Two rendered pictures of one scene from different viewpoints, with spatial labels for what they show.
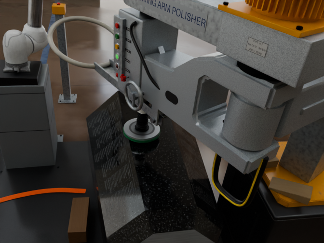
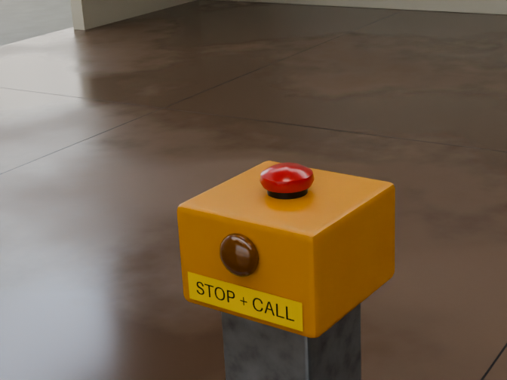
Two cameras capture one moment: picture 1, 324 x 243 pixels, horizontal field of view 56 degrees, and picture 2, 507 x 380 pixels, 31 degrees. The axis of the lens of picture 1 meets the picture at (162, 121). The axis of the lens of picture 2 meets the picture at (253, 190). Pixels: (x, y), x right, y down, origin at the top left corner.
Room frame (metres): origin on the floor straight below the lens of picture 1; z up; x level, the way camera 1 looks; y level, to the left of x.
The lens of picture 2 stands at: (2.64, 1.58, 1.32)
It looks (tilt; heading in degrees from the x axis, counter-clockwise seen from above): 20 degrees down; 319
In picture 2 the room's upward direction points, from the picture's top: 3 degrees counter-clockwise
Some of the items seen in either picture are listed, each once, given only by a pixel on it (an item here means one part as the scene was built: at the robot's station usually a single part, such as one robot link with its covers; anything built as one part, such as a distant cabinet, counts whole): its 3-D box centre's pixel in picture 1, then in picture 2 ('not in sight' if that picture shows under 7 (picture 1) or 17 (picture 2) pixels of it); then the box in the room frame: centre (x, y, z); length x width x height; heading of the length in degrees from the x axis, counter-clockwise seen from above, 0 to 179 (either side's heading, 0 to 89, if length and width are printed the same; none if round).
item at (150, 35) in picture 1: (155, 62); not in sight; (1.40, 0.06, 1.32); 0.36 x 0.22 x 0.45; 42
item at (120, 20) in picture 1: (119, 46); not in sight; (1.43, 0.24, 1.37); 0.08 x 0.03 x 0.28; 42
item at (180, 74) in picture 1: (197, 94); not in sight; (1.15, -0.14, 1.30); 0.74 x 0.23 x 0.49; 42
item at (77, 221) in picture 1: (79, 219); not in sight; (1.38, 0.51, 0.07); 0.30 x 0.12 x 0.12; 10
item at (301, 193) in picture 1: (290, 187); not in sight; (1.17, -0.70, 0.80); 0.20 x 0.10 x 0.05; 64
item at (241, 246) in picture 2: not in sight; (238, 255); (3.09, 1.21, 1.05); 0.03 x 0.02 x 0.03; 13
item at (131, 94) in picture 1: (139, 94); not in sight; (1.29, 0.12, 1.20); 0.15 x 0.10 x 0.15; 42
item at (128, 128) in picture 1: (141, 128); not in sight; (1.46, 0.11, 0.87); 0.21 x 0.21 x 0.01
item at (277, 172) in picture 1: (300, 169); not in sight; (1.37, -0.83, 0.76); 0.49 x 0.49 x 0.05; 13
